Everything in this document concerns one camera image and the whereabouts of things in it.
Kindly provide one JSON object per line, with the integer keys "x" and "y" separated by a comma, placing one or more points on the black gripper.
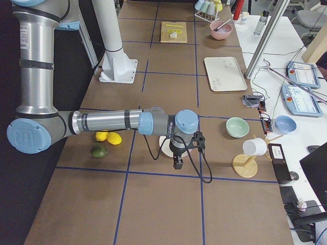
{"x": 177, "y": 153}

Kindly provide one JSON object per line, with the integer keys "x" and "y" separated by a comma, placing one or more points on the white round plate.
{"x": 166, "y": 146}

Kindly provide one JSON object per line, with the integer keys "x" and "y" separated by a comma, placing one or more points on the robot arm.
{"x": 38, "y": 124}

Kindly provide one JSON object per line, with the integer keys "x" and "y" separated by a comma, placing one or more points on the cream bear tray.
{"x": 224, "y": 74}

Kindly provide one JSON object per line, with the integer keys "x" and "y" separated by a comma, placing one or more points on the wooden mug stand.
{"x": 246, "y": 166}

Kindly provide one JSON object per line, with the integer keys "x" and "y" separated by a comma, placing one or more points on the mint green bowl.
{"x": 237, "y": 127}

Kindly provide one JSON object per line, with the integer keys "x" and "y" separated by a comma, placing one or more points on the yellow lemon right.
{"x": 114, "y": 138}

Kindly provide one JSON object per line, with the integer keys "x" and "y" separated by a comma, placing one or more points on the yellow lemon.
{"x": 114, "y": 138}
{"x": 101, "y": 136}

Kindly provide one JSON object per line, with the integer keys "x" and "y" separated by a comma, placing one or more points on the white mug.
{"x": 254, "y": 147}

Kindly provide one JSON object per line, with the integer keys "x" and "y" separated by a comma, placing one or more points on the green avocado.
{"x": 99, "y": 151}

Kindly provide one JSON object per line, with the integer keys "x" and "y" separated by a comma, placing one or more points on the yellow lemon left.
{"x": 101, "y": 136}

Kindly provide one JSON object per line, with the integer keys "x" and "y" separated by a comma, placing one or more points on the grey folded cloth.
{"x": 251, "y": 101}

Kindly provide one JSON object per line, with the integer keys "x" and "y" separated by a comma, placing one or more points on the orange black electronics board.
{"x": 265, "y": 119}

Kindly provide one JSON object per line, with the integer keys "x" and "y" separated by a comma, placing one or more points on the black box with label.
{"x": 279, "y": 163}

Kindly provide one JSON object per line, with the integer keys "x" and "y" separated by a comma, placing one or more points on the light blue bowl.
{"x": 285, "y": 124}

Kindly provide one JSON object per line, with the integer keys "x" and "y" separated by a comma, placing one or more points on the bamboo cutting board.
{"x": 169, "y": 27}

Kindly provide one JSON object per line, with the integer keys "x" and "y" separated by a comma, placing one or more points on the teach pendant near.
{"x": 300, "y": 103}

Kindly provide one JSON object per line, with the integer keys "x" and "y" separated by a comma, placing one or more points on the teach pendant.
{"x": 300, "y": 103}
{"x": 303, "y": 74}

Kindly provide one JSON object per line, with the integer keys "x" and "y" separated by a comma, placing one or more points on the pink bowl with ice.
{"x": 223, "y": 32}

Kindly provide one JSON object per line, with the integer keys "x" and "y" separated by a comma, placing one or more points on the teach pendant far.
{"x": 303, "y": 74}

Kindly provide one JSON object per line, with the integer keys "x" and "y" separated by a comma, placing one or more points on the grey cup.
{"x": 211, "y": 9}

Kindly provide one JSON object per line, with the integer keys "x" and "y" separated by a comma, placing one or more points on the light blue cup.
{"x": 199, "y": 4}

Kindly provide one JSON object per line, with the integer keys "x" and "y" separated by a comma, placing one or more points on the mint green cup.
{"x": 205, "y": 6}

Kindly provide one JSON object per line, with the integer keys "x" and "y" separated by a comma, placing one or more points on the clear water bottle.
{"x": 261, "y": 22}

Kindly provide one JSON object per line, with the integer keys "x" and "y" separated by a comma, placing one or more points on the paper cup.
{"x": 244, "y": 16}

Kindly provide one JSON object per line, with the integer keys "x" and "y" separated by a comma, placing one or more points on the yellow cup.
{"x": 218, "y": 5}

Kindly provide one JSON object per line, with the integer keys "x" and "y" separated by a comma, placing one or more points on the red cylinder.
{"x": 238, "y": 8}

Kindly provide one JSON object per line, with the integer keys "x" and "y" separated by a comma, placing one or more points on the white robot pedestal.
{"x": 117, "y": 67}

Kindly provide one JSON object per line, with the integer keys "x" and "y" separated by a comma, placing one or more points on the white wire cup rack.
{"x": 206, "y": 17}

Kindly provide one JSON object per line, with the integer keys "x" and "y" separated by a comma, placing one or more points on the aluminium frame post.
{"x": 271, "y": 26}

